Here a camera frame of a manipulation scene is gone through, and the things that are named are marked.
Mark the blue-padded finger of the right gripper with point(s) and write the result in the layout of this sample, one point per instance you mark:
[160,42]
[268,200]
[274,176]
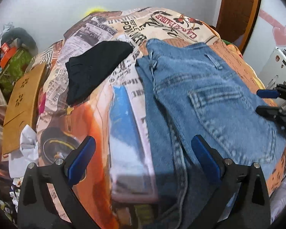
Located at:
[268,93]
[274,114]

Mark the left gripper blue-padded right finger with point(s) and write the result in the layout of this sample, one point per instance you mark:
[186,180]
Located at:
[240,199]

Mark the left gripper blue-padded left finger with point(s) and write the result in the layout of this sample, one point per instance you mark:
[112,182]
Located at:
[36,208]

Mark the blue denim pants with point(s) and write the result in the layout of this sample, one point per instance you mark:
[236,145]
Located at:
[196,90]

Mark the white appliance with buttons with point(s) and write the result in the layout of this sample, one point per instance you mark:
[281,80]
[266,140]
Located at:
[274,71]

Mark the white crumpled cloth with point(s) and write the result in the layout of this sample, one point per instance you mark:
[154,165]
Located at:
[26,153]

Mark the brown wooden door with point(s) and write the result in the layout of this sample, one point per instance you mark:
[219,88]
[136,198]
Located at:
[236,21]

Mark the newspaper print bed cover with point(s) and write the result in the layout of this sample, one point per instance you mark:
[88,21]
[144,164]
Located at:
[61,128]

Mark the brown wooden board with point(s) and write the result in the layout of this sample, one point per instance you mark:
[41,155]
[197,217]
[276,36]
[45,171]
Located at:
[22,108]

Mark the green patterned box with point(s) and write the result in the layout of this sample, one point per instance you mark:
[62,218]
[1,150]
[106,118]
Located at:
[14,70]

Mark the black folded garment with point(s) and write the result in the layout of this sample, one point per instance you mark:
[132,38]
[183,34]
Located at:
[87,71]

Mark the orange box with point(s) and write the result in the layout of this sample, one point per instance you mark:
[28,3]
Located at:
[7,56]

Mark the yellow pillow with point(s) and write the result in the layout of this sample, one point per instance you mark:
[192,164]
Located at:
[94,10]

